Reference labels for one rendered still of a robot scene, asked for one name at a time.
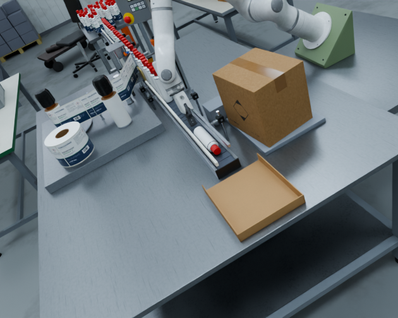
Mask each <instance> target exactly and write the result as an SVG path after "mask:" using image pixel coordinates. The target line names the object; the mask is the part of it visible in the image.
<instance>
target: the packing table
mask: <svg viewBox="0 0 398 318"><path fill-rule="evenodd" d="M172 1H175V2H177V3H181V4H183V5H186V6H189V7H192V8H195V9H198V10H200V11H204V12H206V13H204V14H202V15H200V16H198V17H197V18H195V19H193V20H191V21H189V22H187V23H185V24H183V25H181V26H179V27H177V28H176V26H175V24H174V35H175V38H176V40H178V39H180V37H179V34H178V30H180V29H182V28H184V27H186V26H188V25H190V24H192V23H197V24H199V25H201V26H203V27H206V28H208V29H211V30H213V31H215V32H217V33H220V34H222V35H225V36H227V37H229V38H230V40H232V41H233V42H235V43H237V44H238V42H241V43H242V44H245V45H248V46H250V47H252V48H259V49H263V50H267V51H270V52H275V51H276V50H278V49H280V48H282V47H283V46H285V45H287V44H290V43H291V42H293V41H295V40H297V39H298V38H299V37H297V36H294V35H292V37H291V38H289V39H287V40H285V41H283V42H281V43H280V44H278V45H276V46H274V47H272V48H271V49H266V48H264V47H262V46H259V45H257V44H254V43H252V42H249V41H247V40H245V39H243V38H240V37H237V36H236V34H235V31H234V27H233V24H232V20H231V17H232V16H234V15H236V14H238V11H237V10H236V9H235V8H234V7H233V6H232V5H231V4H229V3H227V2H222V1H218V0H172ZM286 1H287V3H288V4H289V5H291V6H293V7H294V5H293V1H292V0H286ZM209 14H212V16H213V19H214V21H216V22H215V23H217V22H218V21H217V20H218V18H217V17H221V18H223V19H224V21H225V24H226V28H227V32H225V31H223V30H220V29H218V28H216V27H213V26H211V25H208V24H206V23H203V22H201V21H199V20H200V19H202V18H204V17H206V16H207V15H209Z"/></svg>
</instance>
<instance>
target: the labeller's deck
mask: <svg viewBox="0 0 398 318"><path fill-rule="evenodd" d="M133 91H134V93H135V96H133V95H132V94H131V98H132V99H133V100H134V102H133V103H132V104H130V105H128V104H127V102H126V101H123V102H122V103H123V105H124V107H125V109H126V110H127V112H128V113H129V115H130V117H131V119H132V122H131V124H130V125H128V126H127V127H124V128H118V127H117V125H116V123H115V122H114V120H113V118H112V117H111V115H110V113H109V112H108V110H107V111H106V112H104V113H102V116H103V117H104V118H105V119H104V120H102V118H101V117H100V115H98V116H97V117H94V118H92V124H91V126H90V128H89V129H88V130H87V132H86V134H87V135H88V137H89V138H90V140H91V141H92V143H93V144H94V150H93V152H92V154H91V155H90V156H89V157H88V158H87V159H85V160H84V161H82V162H81V163H79V164H77V165H75V166H72V167H63V166H61V164H60V163H59V162H58V161H57V160H56V158H55V157H54V155H53V154H52V153H51V152H50V151H49V149H48V148H47V146H46V145H45V144H44V141H45V139H46V137H47V136H48V135H49V134H50V133H51V132H52V131H53V130H54V129H55V128H56V126H55V125H54V123H53V122H52V121H51V120H48V121H46V122H44V123H42V147H43V160H44V185H45V188H46V189H47V191H48V192H49V193H50V194H51V193H53V192H54V191H56V190H58V189H60V188H62V187H64V186H65V185H67V184H69V183H71V182H72V181H74V180H76V179H78V178H80V177H82V176H84V175H85V174H87V173H89V172H91V171H93V170H95V169H96V168H98V167H100V166H102V165H103V164H105V163H107V162H109V161H111V160H113V159H115V158H116V157H118V156H120V155H122V154H123V153H126V152H127V151H129V150H131V149H133V148H134V147H136V146H138V145H140V144H142V143H144V142H146V141H147V140H149V139H151V138H153V137H154V136H156V135H158V134H160V133H162V132H164V131H165V128H164V126H163V125H162V123H161V121H160V120H159V118H158V117H157V116H156V115H155V113H154V112H153V110H152V109H151V108H150V107H149V105H148V104H147V102H146V101H145V100H144V99H143V97H142V96H141V95H140V93H139V92H138V90H137V89H136V88H135V87H134V89H133Z"/></svg>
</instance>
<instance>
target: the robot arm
mask: <svg viewBox="0 0 398 318"><path fill-rule="evenodd" d="M225 1H227V2H228V3H229V4H231V5H232V6H233V7H234V8H235V9H236V10H237V11H238V13H239V14H240V15H241V16H242V17H243V18H244V19H246V20H248V21H250V22H252V23H258V22H263V21H272V22H274V23H275V26H276V27H277V28H278V29H279V30H282V31H283V32H287V33H290V34H291V35H294V36H297V37H299V38H302V39H303V43H304V45H305V47H306V48H308V49H316V48H318V47H319V46H321V45H322V44H323V43H324V41H326V39H327V37H328V35H329V33H330V30H331V27H332V19H331V17H330V15H329V14H328V13H326V12H320V13H317V14H316V15H315V16H313V15H311V14H309V13H307V12H304V11H302V10H300V9H298V8H295V7H293V6H291V5H289V4H288V3H287V1H286V0H225ZM150 5H151V12H152V24H153V30H154V47H155V61H154V62H153V63H152V66H153V67H154V69H155V71H156V73H157V75H158V77H159V79H160V81H161V82H162V84H163V86H164V88H165V90H166V92H167V94H168V95H170V97H171V96H172V97H173V99H174V101H175V103H176V104H177V106H178V108H179V110H180V111H181V113H183V114H184V115H185V116H186V118H187V121H188V123H189V125H190V126H191V127H193V126H194V125H196V124H197V123H196V120H195V118H194V117H193V115H192V113H191V110H193V106H192V104H191V103H190V101H189V99H188V97H187V96H186V94H185V92H184V91H183V90H184V88H183V87H184V85H183V82H182V81H181V78H180V77H179V75H178V72H177V71H176V65H175V50H174V22H173V12H172V0H150ZM190 109H191V110H190Z"/></svg>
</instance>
